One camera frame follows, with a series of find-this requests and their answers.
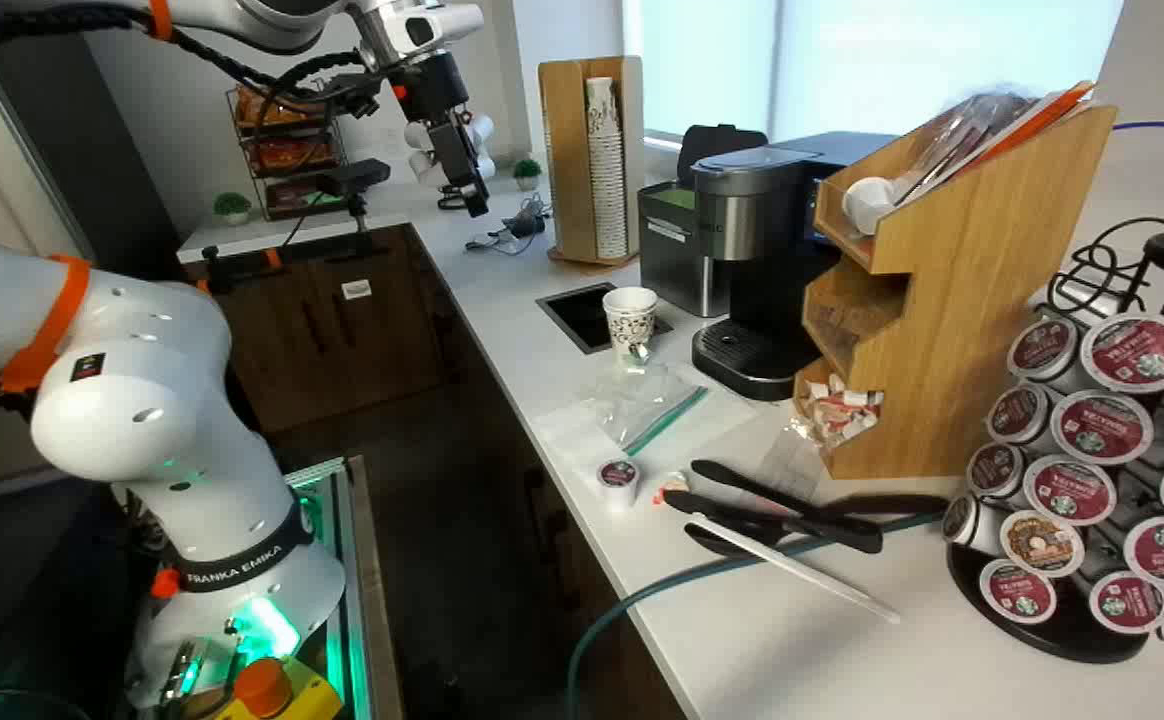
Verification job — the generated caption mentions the wooden cup dispenser stand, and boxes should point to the wooden cup dispenser stand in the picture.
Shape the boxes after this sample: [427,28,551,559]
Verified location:
[537,53,648,267]

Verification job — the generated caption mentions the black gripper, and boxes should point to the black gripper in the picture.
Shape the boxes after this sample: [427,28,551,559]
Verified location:
[394,49,497,219]

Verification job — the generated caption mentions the black plastic utensil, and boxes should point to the black plastic utensil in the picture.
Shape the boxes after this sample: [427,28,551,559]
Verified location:
[660,487,794,563]

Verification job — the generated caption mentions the black silver coffee machine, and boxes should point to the black silver coffee machine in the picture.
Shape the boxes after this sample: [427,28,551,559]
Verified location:
[686,127,899,405]

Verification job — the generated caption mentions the brown donut lid coffee pod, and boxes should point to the brown donut lid coffee pod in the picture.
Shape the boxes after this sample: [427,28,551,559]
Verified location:
[995,509,1087,583]

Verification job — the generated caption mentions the white creamer cup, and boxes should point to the white creamer cup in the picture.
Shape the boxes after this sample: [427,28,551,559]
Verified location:
[835,173,899,241]

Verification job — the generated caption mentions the white stir stick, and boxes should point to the white stir stick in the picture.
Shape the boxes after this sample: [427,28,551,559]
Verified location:
[684,510,902,628]

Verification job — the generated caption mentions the window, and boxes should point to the window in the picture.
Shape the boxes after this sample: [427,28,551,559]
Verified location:
[619,0,1128,146]

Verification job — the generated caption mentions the bag of sugar packets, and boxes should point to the bag of sugar packets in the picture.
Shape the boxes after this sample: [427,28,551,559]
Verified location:
[789,370,889,451]

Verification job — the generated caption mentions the wooden condiment organizer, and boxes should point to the wooden condiment organizer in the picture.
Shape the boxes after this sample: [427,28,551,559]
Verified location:
[791,78,1120,485]

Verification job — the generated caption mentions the yellow box with orange button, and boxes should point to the yellow box with orange button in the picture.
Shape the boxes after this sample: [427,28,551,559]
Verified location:
[206,654,348,720]

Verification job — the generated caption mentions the clear plastic zip bag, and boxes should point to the clear plastic zip bag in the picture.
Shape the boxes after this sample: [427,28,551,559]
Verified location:
[575,365,717,461]

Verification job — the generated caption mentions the black plastic tongs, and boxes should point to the black plastic tongs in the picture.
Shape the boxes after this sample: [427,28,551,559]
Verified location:
[686,455,956,559]

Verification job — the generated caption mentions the dark power cable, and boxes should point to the dark power cable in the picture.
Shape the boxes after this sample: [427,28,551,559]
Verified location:
[558,528,876,720]

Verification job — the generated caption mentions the loose coffee pod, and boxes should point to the loose coffee pod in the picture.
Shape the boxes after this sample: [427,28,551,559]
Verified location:
[595,455,648,510]

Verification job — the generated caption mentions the wooden counter cabinet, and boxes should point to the wooden counter cabinet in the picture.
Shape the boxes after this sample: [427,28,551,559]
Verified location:
[198,219,692,720]

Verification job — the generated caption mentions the stack of paper cups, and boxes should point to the stack of paper cups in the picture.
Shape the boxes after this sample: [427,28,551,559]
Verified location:
[582,70,626,259]

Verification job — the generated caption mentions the bundle of packets and stirrers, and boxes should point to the bundle of packets and stirrers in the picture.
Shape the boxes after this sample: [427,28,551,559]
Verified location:
[889,78,1100,206]

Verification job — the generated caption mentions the small black device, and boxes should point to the small black device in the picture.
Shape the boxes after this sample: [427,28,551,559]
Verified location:
[435,184,493,217]

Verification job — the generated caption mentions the patterned paper cup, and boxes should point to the patterned paper cup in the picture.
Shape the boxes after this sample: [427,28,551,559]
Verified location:
[599,284,663,370]

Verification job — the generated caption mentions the small clutter of cables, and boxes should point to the small clutter of cables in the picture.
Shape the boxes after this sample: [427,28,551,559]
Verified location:
[460,196,554,259]

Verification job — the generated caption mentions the black wire pod carousel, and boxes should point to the black wire pod carousel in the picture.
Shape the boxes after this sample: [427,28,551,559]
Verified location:
[940,230,1164,666]

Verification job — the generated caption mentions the metal framed counter trash opening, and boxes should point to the metal framed counter trash opening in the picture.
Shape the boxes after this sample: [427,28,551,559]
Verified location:
[537,277,679,361]

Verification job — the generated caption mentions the robot mounting stand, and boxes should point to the robot mounting stand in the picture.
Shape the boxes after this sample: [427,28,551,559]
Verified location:
[271,451,409,720]

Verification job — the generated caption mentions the snack shelf rack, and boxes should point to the snack shelf rack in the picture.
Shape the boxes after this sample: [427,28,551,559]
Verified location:
[229,82,352,219]

